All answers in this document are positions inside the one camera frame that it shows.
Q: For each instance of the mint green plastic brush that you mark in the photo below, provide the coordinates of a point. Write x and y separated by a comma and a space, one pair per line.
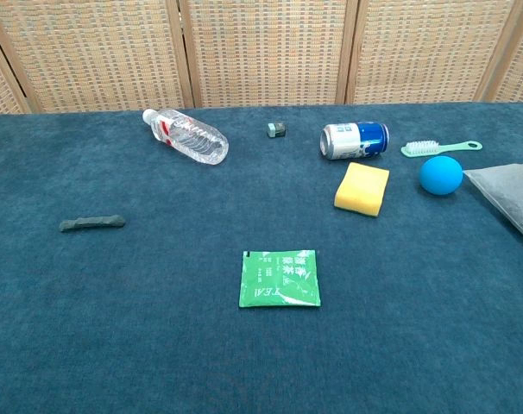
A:
421, 148

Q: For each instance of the blue white drink can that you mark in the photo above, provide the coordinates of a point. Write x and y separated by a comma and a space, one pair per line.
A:
356, 140

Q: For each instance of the yellow sponge block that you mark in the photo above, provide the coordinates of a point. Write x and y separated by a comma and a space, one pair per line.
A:
361, 190

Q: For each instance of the clear plastic water bottle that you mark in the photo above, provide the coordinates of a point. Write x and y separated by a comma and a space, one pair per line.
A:
192, 138

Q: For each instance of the green tea packet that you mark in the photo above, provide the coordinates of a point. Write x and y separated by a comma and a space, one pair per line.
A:
279, 280

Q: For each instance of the grey plastic bag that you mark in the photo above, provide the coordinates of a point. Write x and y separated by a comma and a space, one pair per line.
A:
509, 194

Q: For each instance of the blue rubber ball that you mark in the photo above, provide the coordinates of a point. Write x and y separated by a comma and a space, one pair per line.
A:
440, 176

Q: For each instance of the blue carpet table mat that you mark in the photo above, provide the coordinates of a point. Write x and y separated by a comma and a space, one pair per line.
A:
158, 345

